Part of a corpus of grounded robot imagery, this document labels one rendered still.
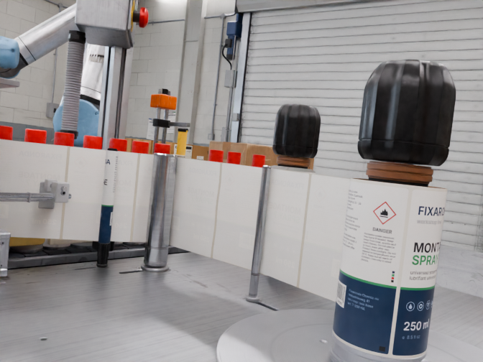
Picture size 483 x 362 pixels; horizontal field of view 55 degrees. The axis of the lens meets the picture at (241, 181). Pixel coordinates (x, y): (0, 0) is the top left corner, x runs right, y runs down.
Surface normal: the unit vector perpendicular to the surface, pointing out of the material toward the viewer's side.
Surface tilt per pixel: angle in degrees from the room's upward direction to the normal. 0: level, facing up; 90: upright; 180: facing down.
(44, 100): 90
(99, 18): 90
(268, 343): 0
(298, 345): 0
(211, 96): 90
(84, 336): 0
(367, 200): 90
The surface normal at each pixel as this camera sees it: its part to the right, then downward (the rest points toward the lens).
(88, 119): 0.25, 0.13
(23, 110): 0.83, 0.11
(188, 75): -0.55, -0.01
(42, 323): 0.11, -0.99
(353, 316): -0.76, -0.04
